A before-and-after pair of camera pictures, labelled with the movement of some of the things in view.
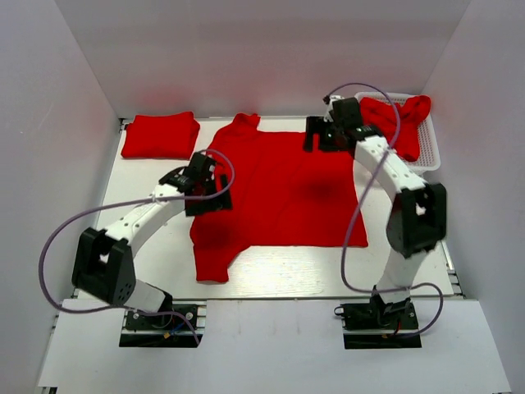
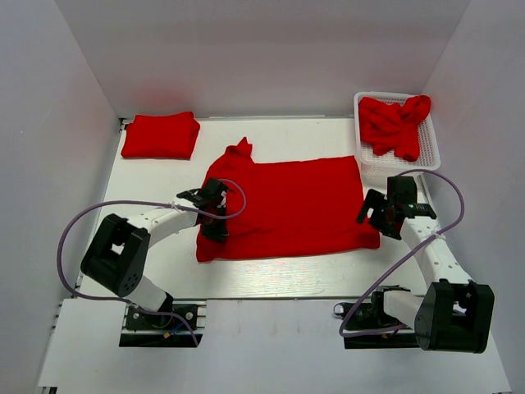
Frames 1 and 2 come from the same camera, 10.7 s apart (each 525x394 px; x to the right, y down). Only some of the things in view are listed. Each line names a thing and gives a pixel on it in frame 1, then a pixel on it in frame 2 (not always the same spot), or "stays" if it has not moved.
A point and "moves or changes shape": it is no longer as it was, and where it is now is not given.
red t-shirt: (280, 194) moves or changes shape
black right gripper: (314, 125) to (373, 199)
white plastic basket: (428, 160) stays
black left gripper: (221, 202) to (216, 234)
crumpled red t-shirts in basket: (382, 116) stays
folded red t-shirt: (171, 136) stays
